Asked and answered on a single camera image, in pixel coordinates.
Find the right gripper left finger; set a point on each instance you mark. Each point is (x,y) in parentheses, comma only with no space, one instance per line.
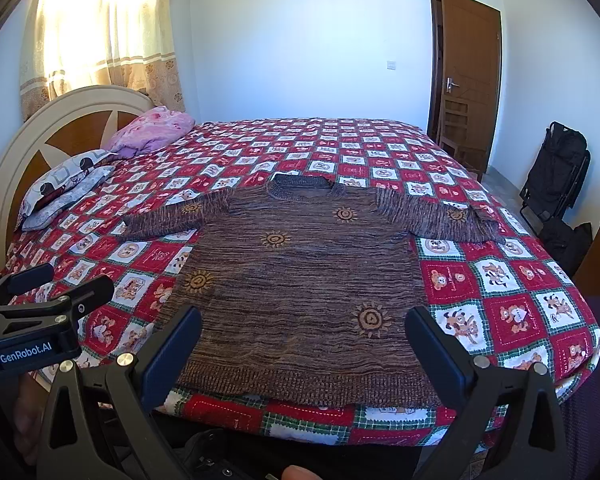
(97,423)

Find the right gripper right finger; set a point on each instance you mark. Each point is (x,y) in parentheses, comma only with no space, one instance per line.
(531,443)

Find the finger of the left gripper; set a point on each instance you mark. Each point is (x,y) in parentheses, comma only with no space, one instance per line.
(81,300)
(24,281)

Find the brown knitted sweater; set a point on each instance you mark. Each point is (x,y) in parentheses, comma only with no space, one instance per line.
(303,285)

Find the person's left hand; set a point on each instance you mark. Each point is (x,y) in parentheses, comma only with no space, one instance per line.
(29,411)

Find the person's right hand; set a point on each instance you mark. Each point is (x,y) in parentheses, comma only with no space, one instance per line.
(294,472)

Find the grey patterned pillow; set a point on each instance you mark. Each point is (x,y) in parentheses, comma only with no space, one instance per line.
(59,180)

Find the red patchwork bed cover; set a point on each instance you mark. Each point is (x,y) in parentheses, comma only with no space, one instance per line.
(508,301)

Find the cream wooden headboard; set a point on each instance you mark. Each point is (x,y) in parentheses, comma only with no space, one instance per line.
(74,123)

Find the black bag on floor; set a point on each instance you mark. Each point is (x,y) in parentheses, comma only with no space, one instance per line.
(567,246)

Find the black folded stroller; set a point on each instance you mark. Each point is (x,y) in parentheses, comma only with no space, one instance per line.
(556,177)

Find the beige patterned curtain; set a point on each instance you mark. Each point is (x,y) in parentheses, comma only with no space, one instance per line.
(72,44)

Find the brown wooden door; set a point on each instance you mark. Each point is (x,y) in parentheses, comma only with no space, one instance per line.
(465,81)

